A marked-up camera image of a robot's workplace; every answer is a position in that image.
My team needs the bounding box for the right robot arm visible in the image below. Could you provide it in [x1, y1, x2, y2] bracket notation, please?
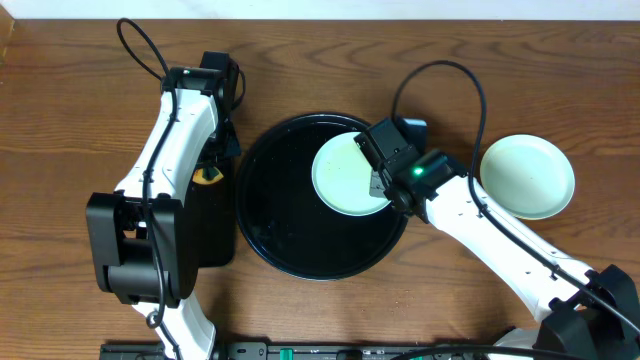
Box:
[367, 149, 639, 359]

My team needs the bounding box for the light blue plate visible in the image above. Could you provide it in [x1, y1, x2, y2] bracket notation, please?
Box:
[311, 132, 391, 217]
[480, 134, 576, 220]

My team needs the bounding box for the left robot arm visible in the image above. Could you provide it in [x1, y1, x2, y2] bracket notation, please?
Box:
[86, 65, 245, 359]

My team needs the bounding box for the rectangular black tray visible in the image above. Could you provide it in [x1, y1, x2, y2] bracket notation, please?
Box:
[187, 158, 236, 268]

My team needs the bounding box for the black aluminium rail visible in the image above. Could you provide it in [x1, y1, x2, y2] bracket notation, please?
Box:
[98, 341, 501, 360]

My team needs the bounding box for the round black tray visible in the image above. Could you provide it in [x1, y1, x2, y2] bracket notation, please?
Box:
[235, 113, 408, 281]

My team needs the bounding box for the green and yellow sponge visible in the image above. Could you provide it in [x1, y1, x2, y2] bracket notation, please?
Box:
[192, 166, 224, 186]

